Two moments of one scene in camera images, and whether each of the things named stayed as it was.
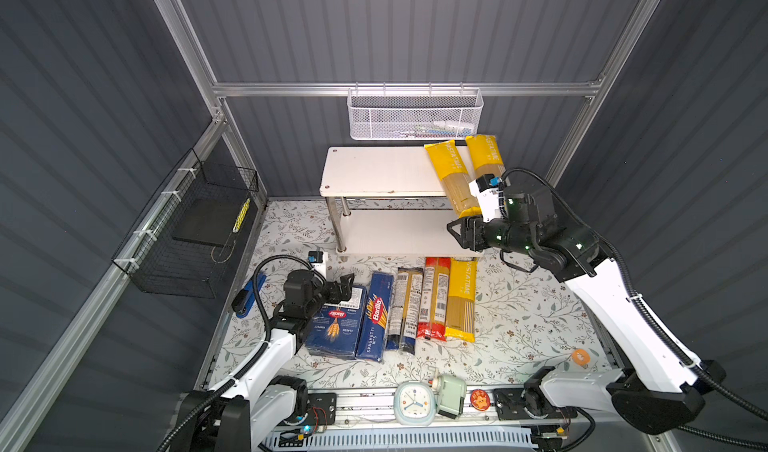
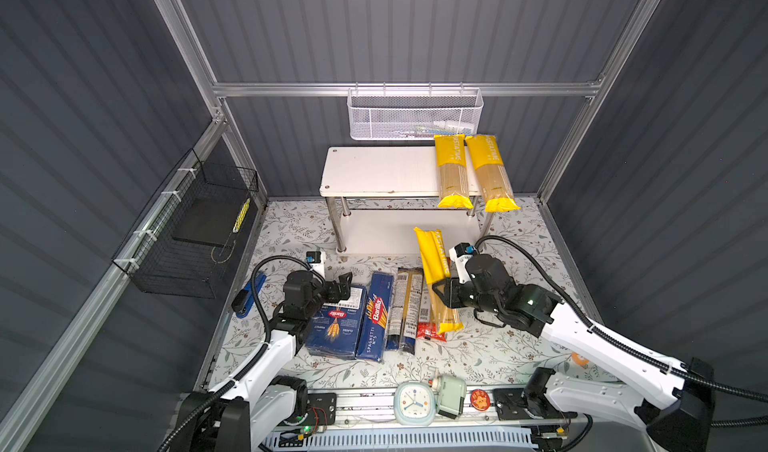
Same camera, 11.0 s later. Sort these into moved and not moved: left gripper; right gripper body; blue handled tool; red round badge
Moved: right gripper body
Not moved: left gripper; blue handled tool; red round badge
